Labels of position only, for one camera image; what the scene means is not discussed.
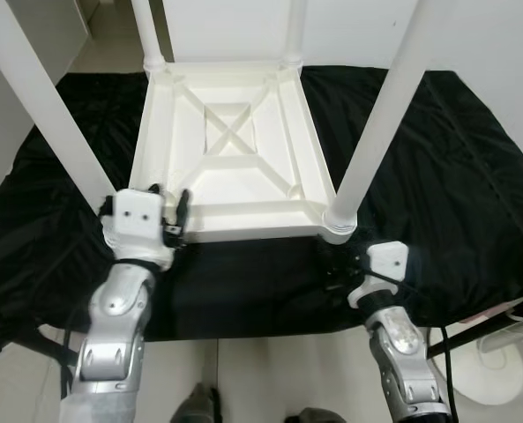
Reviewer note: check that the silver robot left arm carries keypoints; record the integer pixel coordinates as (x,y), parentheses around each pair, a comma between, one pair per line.
(115,335)

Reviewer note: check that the white plastic table top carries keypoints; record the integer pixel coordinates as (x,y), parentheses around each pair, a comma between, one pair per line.
(243,189)

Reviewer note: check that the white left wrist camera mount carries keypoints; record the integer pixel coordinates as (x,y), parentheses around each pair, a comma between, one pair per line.
(136,220)

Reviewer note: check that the pink mattress edge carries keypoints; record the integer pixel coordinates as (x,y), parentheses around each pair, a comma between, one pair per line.
(499,310)

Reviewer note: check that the black quilted cloth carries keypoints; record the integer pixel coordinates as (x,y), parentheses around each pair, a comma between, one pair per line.
(464,220)

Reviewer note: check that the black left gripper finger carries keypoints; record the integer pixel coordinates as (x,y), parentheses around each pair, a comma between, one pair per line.
(183,210)
(153,189)

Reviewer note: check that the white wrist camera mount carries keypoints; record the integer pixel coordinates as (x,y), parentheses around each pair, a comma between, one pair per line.
(136,220)
(386,264)

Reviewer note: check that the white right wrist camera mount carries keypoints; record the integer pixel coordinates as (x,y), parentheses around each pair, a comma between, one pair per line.
(386,264)

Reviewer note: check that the grey robot left leg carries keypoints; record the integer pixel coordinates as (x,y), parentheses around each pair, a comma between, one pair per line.
(195,407)

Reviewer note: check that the white plastic table leg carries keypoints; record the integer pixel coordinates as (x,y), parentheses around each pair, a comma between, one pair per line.
(384,115)
(41,97)
(294,31)
(146,31)

